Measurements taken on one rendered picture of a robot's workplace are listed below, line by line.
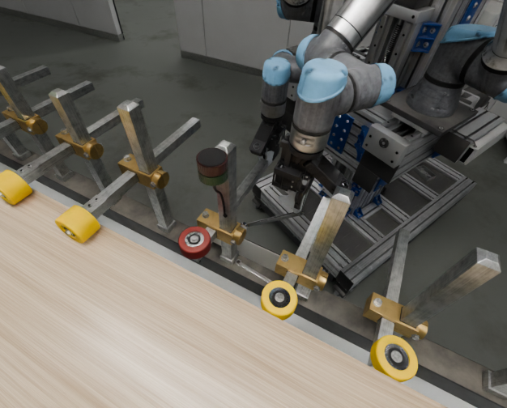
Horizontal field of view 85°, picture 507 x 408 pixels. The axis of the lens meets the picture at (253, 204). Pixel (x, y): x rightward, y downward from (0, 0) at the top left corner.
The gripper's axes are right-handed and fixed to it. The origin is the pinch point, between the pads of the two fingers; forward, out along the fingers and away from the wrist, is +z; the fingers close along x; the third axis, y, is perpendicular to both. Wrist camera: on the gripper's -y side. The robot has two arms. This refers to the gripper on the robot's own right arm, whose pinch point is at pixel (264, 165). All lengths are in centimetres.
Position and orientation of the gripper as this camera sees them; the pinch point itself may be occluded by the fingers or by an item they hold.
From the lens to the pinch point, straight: 101.9
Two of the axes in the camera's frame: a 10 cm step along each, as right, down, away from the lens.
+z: -0.4, 6.5, 7.6
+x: -8.9, -3.7, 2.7
